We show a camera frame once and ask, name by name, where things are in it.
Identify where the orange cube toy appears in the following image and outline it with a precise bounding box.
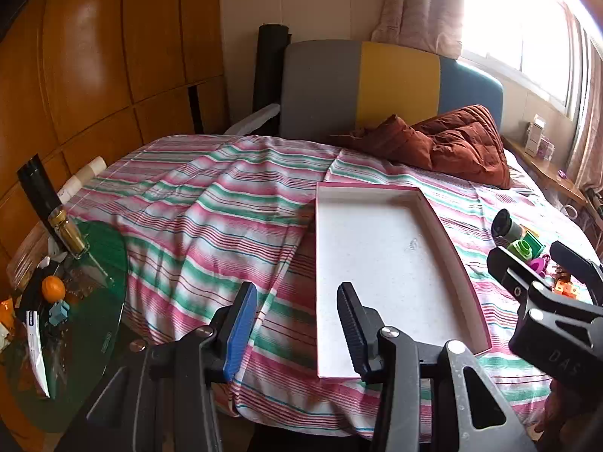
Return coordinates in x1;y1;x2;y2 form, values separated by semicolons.
551;279;585;299

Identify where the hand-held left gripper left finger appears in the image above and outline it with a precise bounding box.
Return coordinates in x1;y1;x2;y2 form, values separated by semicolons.
61;281;259;452

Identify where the brown quilt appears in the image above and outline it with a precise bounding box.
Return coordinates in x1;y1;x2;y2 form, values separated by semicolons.
330;104;512;190

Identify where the striped bedsheet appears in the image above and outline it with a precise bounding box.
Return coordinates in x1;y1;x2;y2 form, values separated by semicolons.
61;134;603;443

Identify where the grey yellow blue headboard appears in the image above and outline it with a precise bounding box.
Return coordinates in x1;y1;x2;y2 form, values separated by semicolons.
278;40;505;144

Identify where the round green glass table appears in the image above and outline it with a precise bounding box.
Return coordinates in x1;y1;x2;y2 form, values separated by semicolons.
0;220;129;434

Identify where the wooden desk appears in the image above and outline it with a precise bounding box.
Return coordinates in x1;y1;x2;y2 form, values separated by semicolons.
502;134;587;208

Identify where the pale pink pillow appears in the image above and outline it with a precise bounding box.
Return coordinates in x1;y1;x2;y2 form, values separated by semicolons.
504;148;547;196

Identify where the white paper leaflet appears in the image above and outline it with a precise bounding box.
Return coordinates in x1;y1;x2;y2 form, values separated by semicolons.
24;310;51;399

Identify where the purple plastic toy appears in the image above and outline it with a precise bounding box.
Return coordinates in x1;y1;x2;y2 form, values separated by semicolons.
528;253;552;276

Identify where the pink-edged white box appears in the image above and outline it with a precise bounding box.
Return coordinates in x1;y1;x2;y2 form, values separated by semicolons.
315;181;493;380

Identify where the wooden wardrobe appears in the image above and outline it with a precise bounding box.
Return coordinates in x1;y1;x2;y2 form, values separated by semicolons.
0;0;231;293

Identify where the white carton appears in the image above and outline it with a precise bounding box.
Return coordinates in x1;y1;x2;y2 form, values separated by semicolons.
524;115;547;157

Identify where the black wardrobe handle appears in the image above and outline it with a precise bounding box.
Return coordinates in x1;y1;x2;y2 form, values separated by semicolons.
187;86;205;135

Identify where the light green plastic toy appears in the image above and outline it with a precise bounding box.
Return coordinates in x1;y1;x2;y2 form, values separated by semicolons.
508;238;535;261

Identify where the glass jar with gold contents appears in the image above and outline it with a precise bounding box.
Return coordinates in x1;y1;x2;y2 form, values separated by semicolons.
47;206;91;260

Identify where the beige patterned curtain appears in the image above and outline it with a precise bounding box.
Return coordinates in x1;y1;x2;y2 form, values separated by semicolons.
565;33;603;199
370;0;467;60

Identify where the window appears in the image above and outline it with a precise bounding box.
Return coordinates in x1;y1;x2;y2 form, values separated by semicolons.
459;0;594;118

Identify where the white bed side rail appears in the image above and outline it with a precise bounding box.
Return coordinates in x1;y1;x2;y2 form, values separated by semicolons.
223;102;281;136

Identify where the black rolled mat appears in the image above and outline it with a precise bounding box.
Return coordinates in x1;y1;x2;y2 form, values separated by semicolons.
252;23;293;137

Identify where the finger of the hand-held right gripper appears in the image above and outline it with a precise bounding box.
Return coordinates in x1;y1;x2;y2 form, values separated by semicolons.
549;240;603;307
487;246;603;394

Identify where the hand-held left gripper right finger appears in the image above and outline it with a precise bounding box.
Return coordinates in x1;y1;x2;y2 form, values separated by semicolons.
336;281;538;452

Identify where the green plastic spool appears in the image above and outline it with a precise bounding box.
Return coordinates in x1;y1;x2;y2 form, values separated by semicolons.
522;228;546;257

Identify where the orange fruit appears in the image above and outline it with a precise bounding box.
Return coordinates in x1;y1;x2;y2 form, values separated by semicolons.
41;276;66;303

